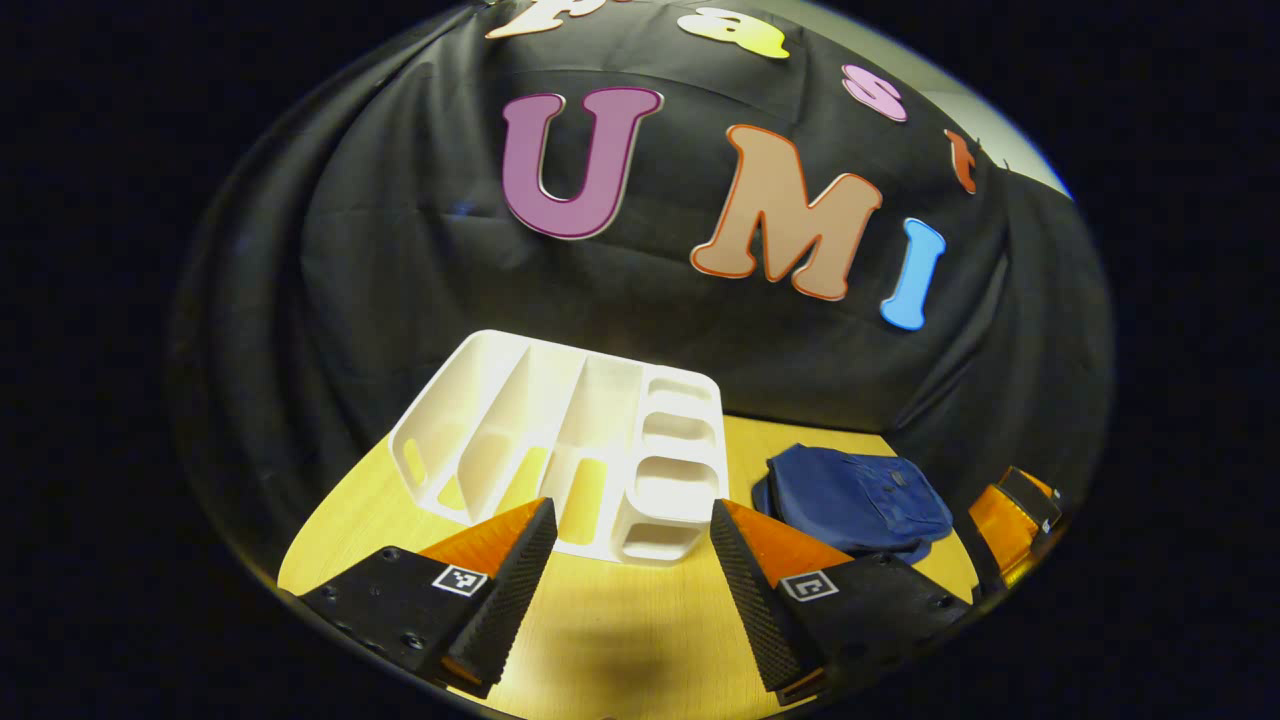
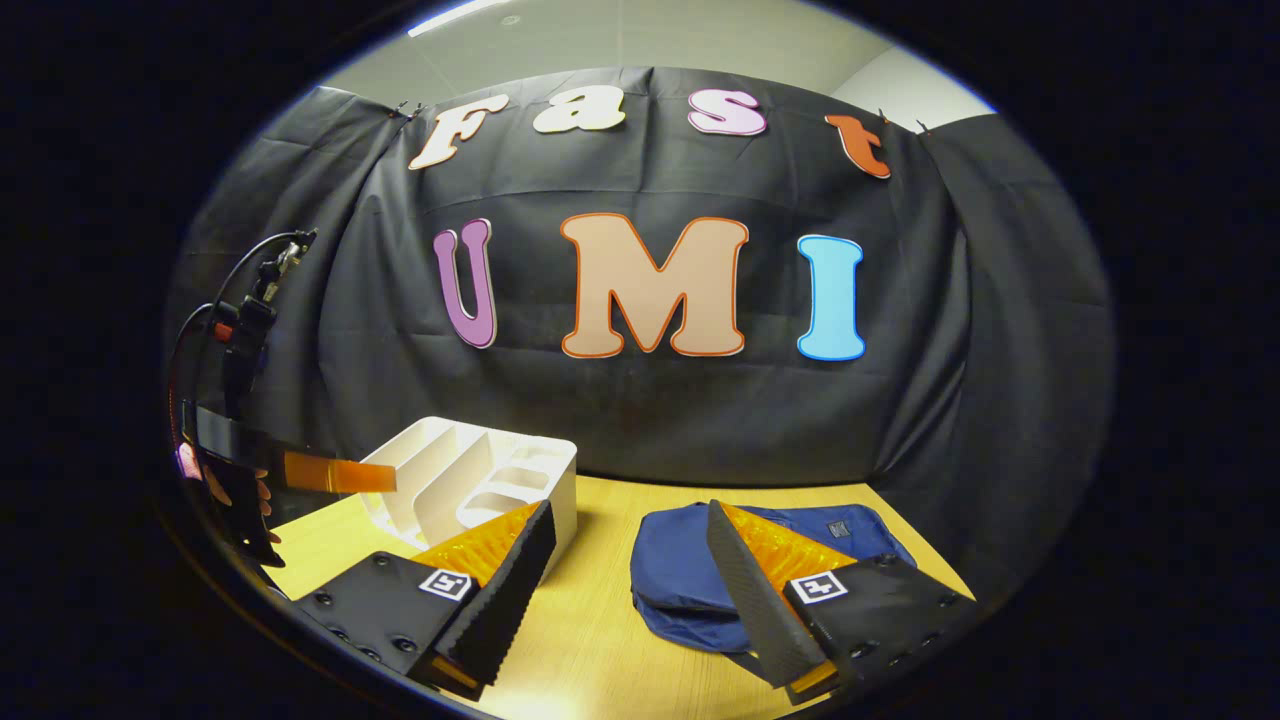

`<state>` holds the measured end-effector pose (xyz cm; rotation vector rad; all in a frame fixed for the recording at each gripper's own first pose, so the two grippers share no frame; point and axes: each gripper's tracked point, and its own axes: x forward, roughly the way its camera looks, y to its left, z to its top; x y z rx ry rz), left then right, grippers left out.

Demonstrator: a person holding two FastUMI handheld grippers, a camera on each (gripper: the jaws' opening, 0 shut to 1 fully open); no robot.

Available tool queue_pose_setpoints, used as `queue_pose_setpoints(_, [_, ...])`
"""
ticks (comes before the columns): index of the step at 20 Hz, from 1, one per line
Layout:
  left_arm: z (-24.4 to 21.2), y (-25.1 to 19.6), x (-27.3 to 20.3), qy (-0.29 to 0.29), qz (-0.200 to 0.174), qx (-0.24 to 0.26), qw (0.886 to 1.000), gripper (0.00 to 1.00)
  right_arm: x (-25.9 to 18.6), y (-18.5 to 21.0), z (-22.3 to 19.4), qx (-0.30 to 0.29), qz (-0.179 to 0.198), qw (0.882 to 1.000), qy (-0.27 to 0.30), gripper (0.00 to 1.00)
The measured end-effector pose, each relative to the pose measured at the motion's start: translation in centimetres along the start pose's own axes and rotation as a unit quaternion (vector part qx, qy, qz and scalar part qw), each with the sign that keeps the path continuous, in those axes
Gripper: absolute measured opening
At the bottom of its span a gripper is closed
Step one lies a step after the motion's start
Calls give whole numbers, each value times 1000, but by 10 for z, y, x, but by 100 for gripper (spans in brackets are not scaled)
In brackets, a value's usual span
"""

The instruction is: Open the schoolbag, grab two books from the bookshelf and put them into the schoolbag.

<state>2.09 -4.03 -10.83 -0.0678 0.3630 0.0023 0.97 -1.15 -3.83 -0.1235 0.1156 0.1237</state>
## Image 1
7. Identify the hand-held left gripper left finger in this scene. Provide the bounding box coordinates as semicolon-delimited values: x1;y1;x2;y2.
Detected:
298;497;559;699

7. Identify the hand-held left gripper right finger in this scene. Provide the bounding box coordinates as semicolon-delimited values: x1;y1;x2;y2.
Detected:
710;498;971;706

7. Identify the blue schoolbag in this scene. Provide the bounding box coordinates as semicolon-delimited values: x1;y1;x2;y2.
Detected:
750;443;956;566

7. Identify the white bookshelf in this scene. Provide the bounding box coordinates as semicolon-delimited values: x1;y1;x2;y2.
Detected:
388;330;731;569

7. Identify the black backdrop cloth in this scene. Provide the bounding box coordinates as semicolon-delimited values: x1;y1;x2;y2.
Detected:
170;0;1116;601

